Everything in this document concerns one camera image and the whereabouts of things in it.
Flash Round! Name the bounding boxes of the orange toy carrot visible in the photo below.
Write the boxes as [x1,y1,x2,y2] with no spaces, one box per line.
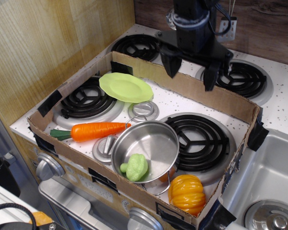
[50,122,131,142]

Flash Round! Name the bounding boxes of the silver oven knob left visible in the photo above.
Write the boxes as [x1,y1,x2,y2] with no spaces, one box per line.
[36,153,65,181]

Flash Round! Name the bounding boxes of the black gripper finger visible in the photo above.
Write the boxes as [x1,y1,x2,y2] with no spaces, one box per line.
[203,61,221,92]
[160,49,182,78]

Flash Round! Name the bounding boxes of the green toy broccoli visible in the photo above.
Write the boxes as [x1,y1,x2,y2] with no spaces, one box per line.
[120,153,148,182]

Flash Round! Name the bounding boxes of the black device left edge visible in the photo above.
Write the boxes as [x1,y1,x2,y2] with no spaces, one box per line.
[0,158,21,197]

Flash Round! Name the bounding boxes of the light green plastic plate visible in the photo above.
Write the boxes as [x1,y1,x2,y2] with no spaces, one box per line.
[99,72,154,103]

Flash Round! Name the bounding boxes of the hanging silver slotted spatula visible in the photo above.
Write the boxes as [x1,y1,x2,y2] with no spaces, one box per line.
[217,17,237,43]

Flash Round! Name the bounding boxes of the silver sink basin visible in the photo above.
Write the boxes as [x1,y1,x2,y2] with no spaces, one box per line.
[222,129,288,230]

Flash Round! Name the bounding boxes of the silver stovetop knob middle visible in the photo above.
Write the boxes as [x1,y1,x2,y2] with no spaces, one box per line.
[128,101,159,123]

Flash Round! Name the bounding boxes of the front right black burner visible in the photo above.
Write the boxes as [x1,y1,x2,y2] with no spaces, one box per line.
[161,113,237,186]

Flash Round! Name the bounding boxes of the black cable loop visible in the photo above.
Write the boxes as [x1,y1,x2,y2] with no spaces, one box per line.
[0,203,36,230]

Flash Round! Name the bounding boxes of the orange object bottom left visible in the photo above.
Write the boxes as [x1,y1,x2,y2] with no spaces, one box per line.
[32,211,53,227]

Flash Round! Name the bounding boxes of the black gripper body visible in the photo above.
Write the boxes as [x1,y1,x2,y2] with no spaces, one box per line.
[156,23,233,69]

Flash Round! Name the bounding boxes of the stainless steel pan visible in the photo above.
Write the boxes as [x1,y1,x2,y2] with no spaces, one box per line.
[111,120,180,196]

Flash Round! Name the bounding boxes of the back right black burner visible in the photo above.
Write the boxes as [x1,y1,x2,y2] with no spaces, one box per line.
[216,59,274,106]

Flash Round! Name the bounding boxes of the hanging silver skimmer ladle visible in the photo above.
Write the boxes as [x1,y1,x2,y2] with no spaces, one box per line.
[166,8,176,30]

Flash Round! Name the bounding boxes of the silver oven door handle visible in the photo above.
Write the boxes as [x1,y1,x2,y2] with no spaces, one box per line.
[39,179,115,230]

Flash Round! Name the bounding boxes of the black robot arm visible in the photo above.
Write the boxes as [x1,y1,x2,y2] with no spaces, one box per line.
[156,0,233,91]

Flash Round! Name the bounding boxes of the back left black burner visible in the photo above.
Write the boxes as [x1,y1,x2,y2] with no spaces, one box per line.
[107,34,162,65]

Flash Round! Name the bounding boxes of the orange toy pumpkin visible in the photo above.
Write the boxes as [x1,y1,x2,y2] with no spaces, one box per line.
[168,174,206,216]

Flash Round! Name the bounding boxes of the silver stovetop knob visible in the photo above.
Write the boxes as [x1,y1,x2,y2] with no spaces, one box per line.
[128,101,159,123]
[92,135,118,165]

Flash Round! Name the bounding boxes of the silver sink drain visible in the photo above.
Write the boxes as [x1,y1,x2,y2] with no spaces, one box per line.
[243,200,288,230]

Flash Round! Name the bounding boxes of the silver oven knob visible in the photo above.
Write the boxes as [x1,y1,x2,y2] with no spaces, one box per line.
[36,153,65,181]
[127,207,163,230]

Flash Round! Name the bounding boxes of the silver stovetop knob front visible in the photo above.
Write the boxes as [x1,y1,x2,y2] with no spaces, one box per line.
[92,135,118,165]

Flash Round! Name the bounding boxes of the brown cardboard fence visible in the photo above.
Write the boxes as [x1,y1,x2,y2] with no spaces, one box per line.
[28,52,265,229]

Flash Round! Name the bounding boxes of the silver oven knob right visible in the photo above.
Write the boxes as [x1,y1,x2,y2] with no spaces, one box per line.
[127,207,163,230]

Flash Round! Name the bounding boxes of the small orange toy under pan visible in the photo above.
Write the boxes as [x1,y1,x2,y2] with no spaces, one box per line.
[159,166,176,183]

